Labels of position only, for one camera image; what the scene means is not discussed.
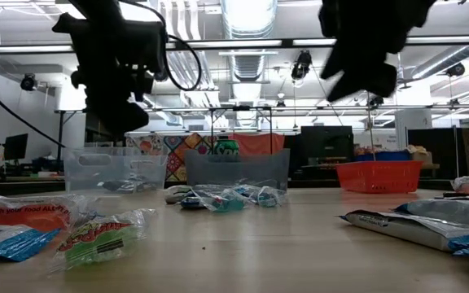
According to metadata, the red plastic basket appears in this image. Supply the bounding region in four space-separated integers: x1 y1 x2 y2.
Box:
335 160 425 195

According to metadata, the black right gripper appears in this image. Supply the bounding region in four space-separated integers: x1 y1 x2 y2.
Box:
318 0 438 103

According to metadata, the colourful patchwork cloth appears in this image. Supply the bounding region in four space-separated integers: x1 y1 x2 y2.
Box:
125 133 216 182

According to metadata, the black computer monitor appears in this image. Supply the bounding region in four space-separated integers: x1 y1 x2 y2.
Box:
2 133 29 161

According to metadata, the black television screen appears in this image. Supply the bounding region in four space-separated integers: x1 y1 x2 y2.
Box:
300 125 355 166

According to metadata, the blue storage tub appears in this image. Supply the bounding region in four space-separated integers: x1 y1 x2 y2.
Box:
354 151 412 163

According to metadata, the dark Hershey's chocolate bar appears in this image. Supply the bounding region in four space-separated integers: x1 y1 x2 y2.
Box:
134 178 159 194
164 190 191 205
432 190 469 201
97 177 138 194

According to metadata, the cardboard box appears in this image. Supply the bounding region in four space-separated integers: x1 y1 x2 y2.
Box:
406 144 434 165

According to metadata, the red ring pop candy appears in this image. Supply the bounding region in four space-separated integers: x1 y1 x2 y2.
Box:
0 192 99 234

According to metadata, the grey translucent plastic bin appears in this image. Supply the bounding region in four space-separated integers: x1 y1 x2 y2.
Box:
184 147 291 192

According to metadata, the green soda can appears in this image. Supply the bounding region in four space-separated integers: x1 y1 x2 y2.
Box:
213 135 241 157

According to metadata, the clear plastic bin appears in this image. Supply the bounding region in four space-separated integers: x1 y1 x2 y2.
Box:
63 146 169 195

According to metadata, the black partition panel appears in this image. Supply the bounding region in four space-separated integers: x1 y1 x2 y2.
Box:
406 127 460 181

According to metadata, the thin wooden pole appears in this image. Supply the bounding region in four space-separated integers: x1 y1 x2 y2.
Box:
366 91 378 162

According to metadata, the green ring pop candy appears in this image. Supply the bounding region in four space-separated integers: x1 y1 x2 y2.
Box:
46 208 157 273

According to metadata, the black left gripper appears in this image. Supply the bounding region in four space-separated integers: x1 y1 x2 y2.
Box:
52 11 168 138

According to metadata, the black left camera cable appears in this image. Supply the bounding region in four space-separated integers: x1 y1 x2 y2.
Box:
152 11 203 93

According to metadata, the silver ceiling air duct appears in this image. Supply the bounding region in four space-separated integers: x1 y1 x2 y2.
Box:
219 0 279 83

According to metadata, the orange cloth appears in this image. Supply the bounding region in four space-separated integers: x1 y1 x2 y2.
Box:
231 133 287 156

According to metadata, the blue ring pop candy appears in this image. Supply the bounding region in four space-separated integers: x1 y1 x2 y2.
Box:
195 187 255 214
252 185 289 208

